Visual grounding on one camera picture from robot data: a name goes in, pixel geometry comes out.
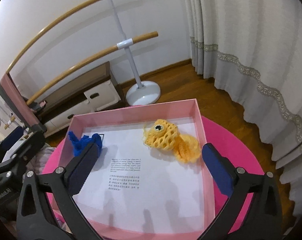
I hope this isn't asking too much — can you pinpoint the white barre stand post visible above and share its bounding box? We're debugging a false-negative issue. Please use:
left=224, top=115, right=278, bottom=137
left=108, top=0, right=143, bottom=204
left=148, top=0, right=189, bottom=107
left=108, top=0, right=161, bottom=106

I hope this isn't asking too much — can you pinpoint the low brown white cabinet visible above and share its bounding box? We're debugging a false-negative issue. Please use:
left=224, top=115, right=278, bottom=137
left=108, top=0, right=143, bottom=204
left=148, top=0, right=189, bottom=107
left=37, top=61, right=126, bottom=137

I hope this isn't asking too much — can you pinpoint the pink shallow cardboard box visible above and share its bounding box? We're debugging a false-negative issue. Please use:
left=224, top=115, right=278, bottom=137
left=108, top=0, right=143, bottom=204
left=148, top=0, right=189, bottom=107
left=69, top=99, right=215, bottom=239

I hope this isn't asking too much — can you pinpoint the wooden ballet bar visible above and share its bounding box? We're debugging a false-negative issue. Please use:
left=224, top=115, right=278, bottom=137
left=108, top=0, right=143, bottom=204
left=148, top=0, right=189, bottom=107
left=26, top=31, right=158, bottom=106
left=5, top=0, right=145, bottom=74

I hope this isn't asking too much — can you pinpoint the blue knitted yarn toy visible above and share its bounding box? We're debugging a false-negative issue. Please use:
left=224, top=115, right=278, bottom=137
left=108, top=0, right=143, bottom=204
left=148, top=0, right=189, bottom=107
left=67, top=131, right=102, bottom=157

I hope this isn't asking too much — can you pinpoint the pink round tablecloth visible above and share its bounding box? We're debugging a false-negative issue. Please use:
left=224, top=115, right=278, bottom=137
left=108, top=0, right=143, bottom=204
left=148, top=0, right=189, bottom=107
left=42, top=116, right=264, bottom=234

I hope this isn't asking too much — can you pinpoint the yellow crochet fish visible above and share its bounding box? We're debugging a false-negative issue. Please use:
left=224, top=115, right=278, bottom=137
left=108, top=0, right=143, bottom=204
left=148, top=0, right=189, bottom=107
left=143, top=119, right=201, bottom=164

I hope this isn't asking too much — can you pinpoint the upper wooden ballet bar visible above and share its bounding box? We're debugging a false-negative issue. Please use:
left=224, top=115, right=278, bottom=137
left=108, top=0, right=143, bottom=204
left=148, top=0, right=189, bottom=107
left=5, top=0, right=145, bottom=74

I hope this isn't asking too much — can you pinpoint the white printed paper sheet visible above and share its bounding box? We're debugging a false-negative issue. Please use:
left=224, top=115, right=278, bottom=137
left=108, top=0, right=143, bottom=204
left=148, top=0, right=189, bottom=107
left=75, top=124, right=204, bottom=233

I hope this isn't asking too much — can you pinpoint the pink grey yoga mat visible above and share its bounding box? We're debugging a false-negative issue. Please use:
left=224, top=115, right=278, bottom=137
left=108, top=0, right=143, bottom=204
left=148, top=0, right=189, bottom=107
left=0, top=74, right=47, bottom=133

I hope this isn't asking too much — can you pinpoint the lower wooden ballet bar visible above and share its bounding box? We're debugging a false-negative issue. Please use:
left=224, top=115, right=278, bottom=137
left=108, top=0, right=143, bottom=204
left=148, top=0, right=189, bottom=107
left=26, top=31, right=158, bottom=106

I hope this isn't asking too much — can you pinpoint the cream lace-trimmed curtain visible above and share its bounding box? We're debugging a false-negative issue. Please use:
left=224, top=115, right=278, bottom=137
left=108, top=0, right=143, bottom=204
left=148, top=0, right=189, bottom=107
left=179, top=0, right=302, bottom=218

